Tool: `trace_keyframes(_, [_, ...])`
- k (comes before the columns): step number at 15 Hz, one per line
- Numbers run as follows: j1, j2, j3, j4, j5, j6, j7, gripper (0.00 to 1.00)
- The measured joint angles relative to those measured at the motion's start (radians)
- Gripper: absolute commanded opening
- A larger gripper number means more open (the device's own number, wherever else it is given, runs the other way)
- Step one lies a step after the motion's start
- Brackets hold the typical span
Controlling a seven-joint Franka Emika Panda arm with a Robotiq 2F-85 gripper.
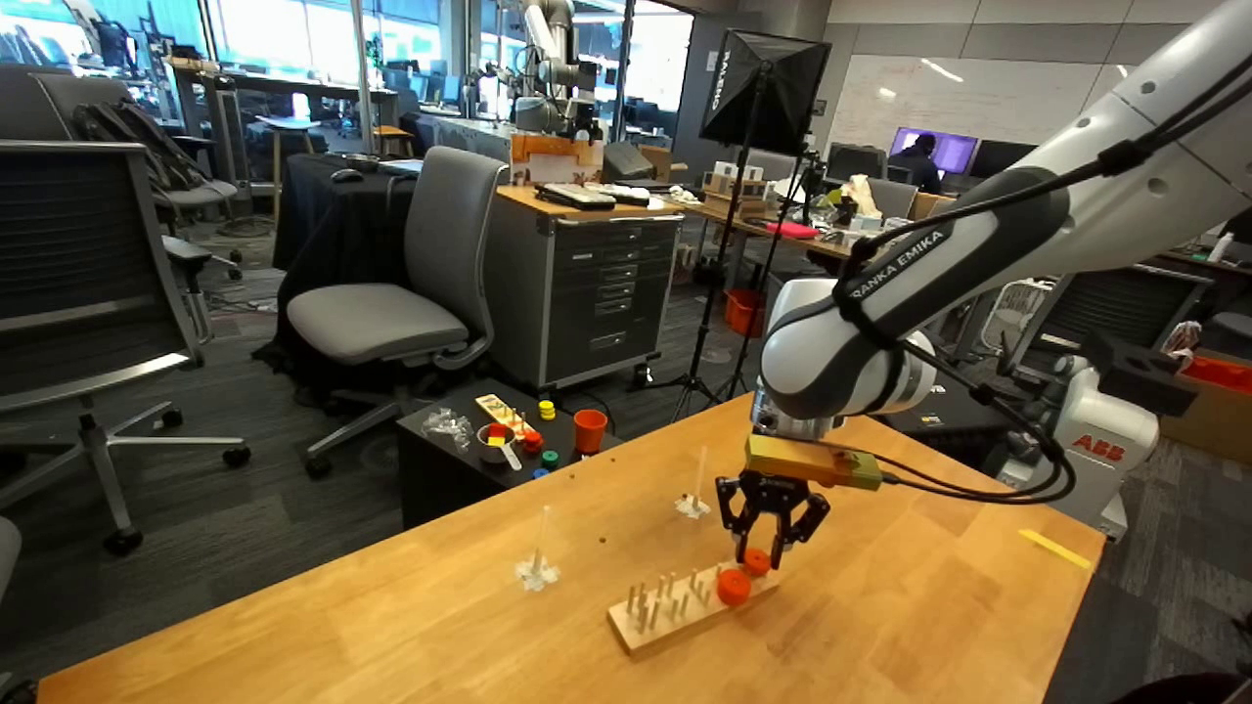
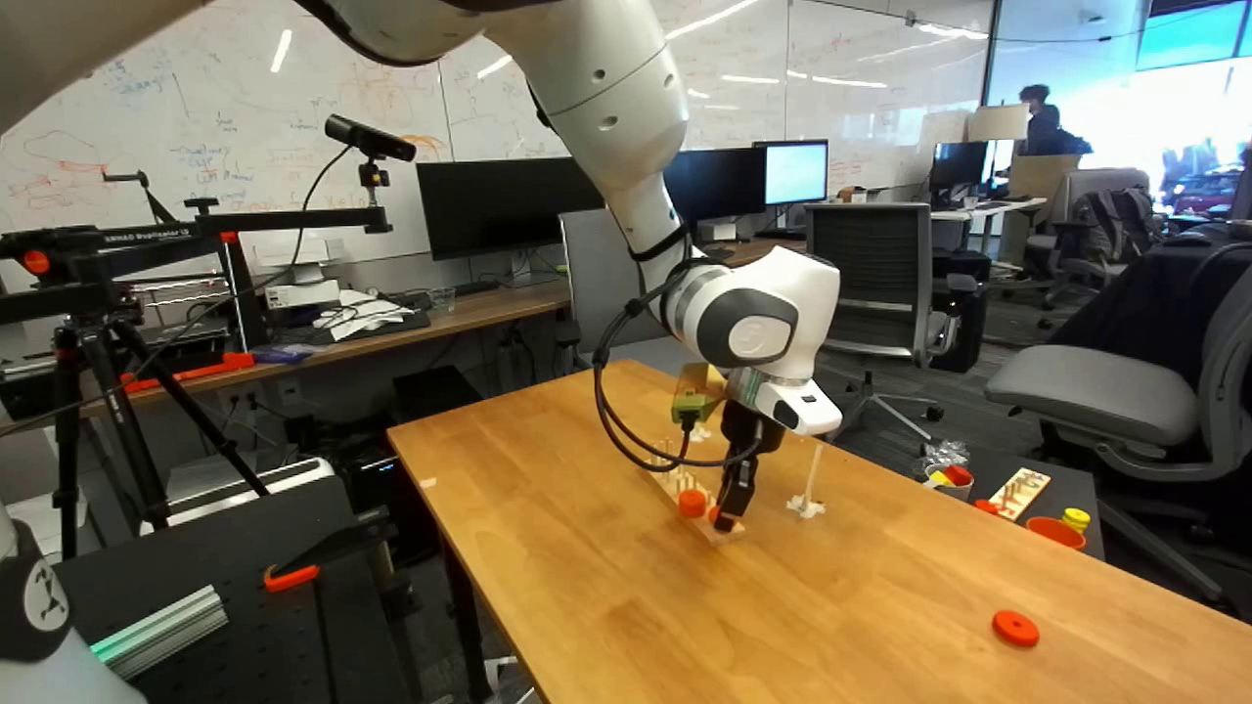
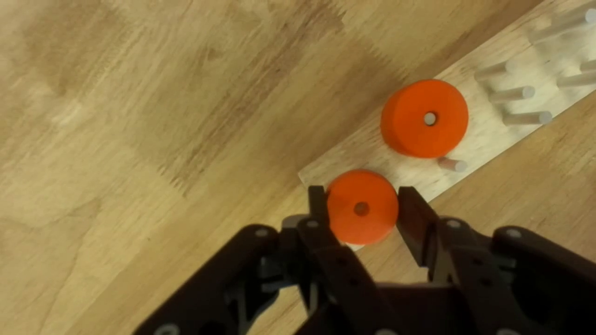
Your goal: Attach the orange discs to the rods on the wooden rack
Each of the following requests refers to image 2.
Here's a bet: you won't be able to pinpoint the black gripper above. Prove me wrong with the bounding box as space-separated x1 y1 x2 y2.
709 399 787 532

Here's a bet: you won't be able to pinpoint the wooden rack with rods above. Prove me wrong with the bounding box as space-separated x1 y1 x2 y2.
647 461 752 538

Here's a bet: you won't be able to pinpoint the tall white peg stand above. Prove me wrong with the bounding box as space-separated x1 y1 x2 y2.
781 437 832 525

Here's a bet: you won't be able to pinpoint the clear plastic bag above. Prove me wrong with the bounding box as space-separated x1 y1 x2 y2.
915 437 970 477

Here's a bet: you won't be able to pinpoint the black mesh office chair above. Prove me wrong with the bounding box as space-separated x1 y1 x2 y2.
802 198 957 446

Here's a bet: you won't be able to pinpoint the box of colourful toys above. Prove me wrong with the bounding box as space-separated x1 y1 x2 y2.
911 433 1110 564

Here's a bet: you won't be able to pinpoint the small black chair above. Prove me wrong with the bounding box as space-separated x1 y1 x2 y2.
928 248 994 377

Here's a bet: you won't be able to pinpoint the black desk monitor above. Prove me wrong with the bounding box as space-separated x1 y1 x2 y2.
660 145 763 222

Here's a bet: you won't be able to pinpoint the white lit monitor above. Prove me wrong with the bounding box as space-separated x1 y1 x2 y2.
755 138 832 211

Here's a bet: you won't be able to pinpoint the orange cup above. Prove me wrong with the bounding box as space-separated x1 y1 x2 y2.
1022 511 1089 550

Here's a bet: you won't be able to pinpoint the large black monitor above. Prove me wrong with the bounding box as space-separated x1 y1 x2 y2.
416 152 606 261

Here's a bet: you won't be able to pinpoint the grey office chair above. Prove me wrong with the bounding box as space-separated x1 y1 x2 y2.
980 239 1252 606

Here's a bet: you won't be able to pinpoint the white papers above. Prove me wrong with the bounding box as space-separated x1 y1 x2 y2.
308 287 422 344

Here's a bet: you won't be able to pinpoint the distant person in dark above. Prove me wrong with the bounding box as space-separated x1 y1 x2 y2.
1014 78 1094 164

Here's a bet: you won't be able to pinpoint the silver metal bar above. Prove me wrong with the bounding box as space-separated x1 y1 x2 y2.
82 580 233 686

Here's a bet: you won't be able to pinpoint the black tripod with boom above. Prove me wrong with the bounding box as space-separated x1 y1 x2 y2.
0 192 396 532

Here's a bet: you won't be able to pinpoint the yellow wrist camera box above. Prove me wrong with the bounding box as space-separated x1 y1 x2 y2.
667 365 731 430

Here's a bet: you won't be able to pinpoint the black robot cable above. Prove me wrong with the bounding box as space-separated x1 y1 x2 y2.
592 258 734 473

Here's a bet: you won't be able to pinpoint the wooden wall desk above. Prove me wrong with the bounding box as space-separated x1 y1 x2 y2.
112 231 814 408

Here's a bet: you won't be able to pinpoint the black clamp orange handle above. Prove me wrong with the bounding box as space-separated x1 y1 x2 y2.
259 503 404 602

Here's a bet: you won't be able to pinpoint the black camera on boom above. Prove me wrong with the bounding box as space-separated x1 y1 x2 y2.
319 109 422 167

